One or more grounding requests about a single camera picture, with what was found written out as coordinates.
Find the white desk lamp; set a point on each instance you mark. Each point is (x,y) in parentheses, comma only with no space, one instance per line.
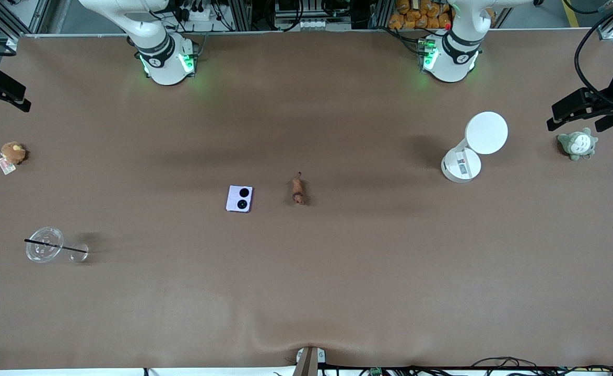
(476,143)

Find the black straw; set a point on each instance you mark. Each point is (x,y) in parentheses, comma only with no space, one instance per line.
(56,245)

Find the white power strip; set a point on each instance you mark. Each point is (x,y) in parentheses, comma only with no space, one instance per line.
(197,13)

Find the orange stuffed items pile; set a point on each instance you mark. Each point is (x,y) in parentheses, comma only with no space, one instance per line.
(421,14)

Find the camera mount post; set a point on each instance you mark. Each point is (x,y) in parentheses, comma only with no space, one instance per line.
(309,361)

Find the brown plush toy with tag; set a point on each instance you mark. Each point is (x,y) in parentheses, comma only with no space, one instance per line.
(13,153)

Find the clear plastic cup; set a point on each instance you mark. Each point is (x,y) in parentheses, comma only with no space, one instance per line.
(43,245)

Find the small clear plastic lid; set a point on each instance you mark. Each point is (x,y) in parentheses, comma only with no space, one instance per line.
(79,253)

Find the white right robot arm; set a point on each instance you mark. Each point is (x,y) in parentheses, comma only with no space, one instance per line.
(163,57)

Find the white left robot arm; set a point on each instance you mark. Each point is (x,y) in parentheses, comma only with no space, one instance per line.
(450,60)

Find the lilac flip phone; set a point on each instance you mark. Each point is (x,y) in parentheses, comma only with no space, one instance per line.
(239,198)

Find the brown lion statue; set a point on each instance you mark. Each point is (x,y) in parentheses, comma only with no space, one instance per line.
(298,190)

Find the grey Totoro plush toy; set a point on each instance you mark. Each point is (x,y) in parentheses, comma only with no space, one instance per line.
(577,143)

